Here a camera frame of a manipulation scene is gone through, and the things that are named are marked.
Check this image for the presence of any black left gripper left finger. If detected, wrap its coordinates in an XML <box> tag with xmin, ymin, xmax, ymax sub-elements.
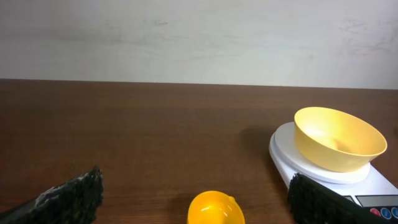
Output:
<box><xmin>1</xmin><ymin>166</ymin><xmax>104</xmax><ymax>224</ymax></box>

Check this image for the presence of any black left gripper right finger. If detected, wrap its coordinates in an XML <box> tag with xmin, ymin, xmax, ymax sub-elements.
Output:
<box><xmin>287</xmin><ymin>173</ymin><xmax>397</xmax><ymax>224</ymax></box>

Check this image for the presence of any orange plastic measuring scoop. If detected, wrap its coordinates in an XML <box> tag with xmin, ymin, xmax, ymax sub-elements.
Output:
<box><xmin>187</xmin><ymin>190</ymin><xmax>246</xmax><ymax>224</ymax></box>

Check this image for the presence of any white digital kitchen scale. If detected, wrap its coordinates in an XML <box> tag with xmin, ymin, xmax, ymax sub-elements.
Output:
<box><xmin>269</xmin><ymin>122</ymin><xmax>397</xmax><ymax>218</ymax></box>

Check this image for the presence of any yellow plastic bowl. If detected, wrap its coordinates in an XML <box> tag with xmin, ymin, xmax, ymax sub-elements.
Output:
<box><xmin>294</xmin><ymin>107</ymin><xmax>387</xmax><ymax>172</ymax></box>

